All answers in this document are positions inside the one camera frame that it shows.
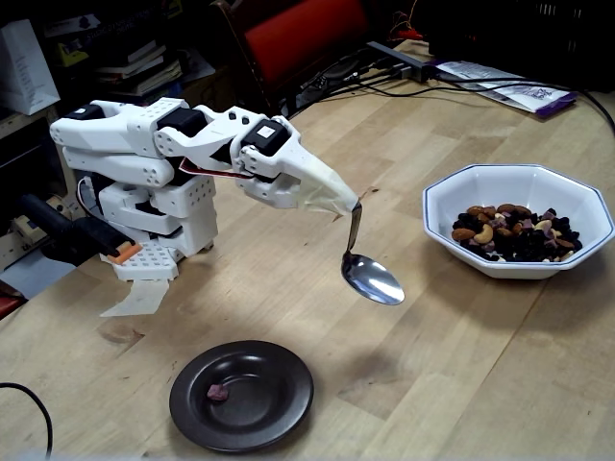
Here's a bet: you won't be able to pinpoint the brown cardboard box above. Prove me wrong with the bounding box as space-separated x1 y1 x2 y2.
184 66 236 110

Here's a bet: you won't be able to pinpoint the dark cover book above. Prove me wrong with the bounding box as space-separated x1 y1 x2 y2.
95 40 167 73

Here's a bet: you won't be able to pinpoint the red chair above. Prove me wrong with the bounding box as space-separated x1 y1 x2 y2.
210 0 381 116

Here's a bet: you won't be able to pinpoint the thick black camera cable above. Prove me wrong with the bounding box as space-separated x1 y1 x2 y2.
0 382 54 457

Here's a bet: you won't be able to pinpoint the paper pamphlet with purple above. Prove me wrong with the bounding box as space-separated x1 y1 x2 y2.
434 60 580 119

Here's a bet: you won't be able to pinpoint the dark brown plate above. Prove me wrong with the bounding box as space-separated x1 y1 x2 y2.
168 339 315 453

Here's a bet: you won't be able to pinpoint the red alligator clip wires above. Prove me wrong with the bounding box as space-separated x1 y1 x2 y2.
388 0 429 42

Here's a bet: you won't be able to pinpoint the beige masking tape strip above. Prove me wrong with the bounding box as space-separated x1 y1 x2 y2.
99 278 170 318

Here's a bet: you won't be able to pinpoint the bent metal spoon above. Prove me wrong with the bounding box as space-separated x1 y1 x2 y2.
339 201 406 306

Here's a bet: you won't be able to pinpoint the long black table cable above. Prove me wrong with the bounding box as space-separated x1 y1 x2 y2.
431 74 615 138

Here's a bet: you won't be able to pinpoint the trail mix nuts and raisins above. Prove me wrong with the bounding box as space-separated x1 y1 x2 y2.
450 204 583 263

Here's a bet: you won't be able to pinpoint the black plastic crate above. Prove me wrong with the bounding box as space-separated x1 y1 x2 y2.
427 0 615 92

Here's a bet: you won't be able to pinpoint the yellow small box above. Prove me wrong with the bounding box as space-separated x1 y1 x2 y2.
57 40 92 66

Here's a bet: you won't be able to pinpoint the grey usb hub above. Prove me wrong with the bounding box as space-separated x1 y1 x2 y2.
367 40 436 83

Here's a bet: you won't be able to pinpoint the white paper bag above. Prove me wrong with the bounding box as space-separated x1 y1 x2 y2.
0 18 62 116

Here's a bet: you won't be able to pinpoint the black usb cable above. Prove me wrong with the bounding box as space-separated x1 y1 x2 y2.
283 45 419 109

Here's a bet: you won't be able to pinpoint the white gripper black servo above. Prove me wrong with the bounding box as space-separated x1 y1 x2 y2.
230 116 360 217

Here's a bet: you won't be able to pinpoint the black clamp orange pad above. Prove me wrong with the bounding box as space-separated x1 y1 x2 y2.
18 193 143 265

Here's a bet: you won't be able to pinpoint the white paged book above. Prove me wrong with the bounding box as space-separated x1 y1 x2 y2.
122 60 184 97

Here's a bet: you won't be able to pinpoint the white octagonal bowl blue rim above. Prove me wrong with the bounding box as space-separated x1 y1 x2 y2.
422 162 615 280

